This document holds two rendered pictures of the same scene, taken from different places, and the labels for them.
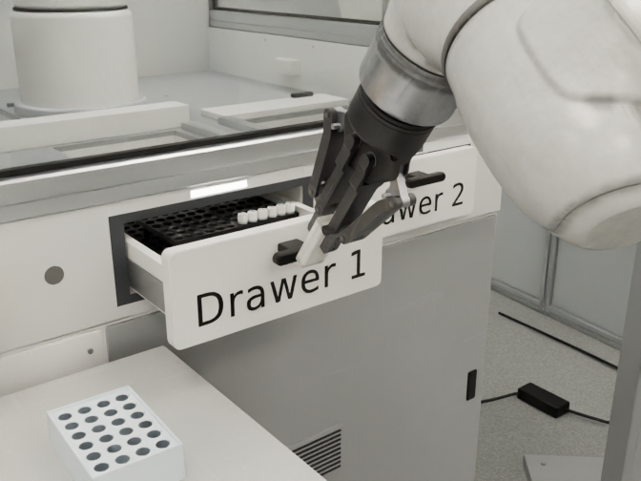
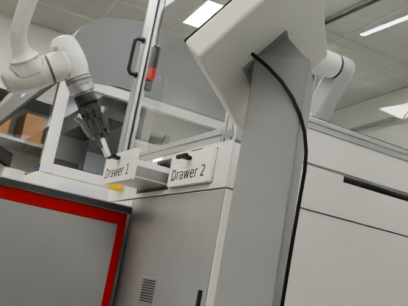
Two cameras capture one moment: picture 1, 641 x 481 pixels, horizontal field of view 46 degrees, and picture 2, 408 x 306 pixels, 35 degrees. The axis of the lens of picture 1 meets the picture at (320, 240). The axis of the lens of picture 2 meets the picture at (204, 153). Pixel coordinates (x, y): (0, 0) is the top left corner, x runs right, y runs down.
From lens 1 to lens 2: 2.72 m
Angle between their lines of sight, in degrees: 105
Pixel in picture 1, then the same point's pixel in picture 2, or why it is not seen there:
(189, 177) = (153, 155)
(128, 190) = (145, 157)
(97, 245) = not seen: hidden behind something
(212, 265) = (110, 161)
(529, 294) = not seen: outside the picture
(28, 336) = (125, 197)
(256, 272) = (113, 165)
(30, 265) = not seen: hidden behind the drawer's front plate
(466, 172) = (207, 159)
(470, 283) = (207, 228)
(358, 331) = (170, 232)
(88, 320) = (132, 195)
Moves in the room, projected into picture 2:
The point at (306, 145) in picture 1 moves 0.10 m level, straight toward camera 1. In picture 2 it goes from (174, 146) to (147, 142)
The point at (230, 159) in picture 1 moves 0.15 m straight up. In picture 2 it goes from (160, 150) to (167, 111)
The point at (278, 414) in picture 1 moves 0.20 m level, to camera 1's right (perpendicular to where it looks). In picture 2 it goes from (147, 258) to (132, 252)
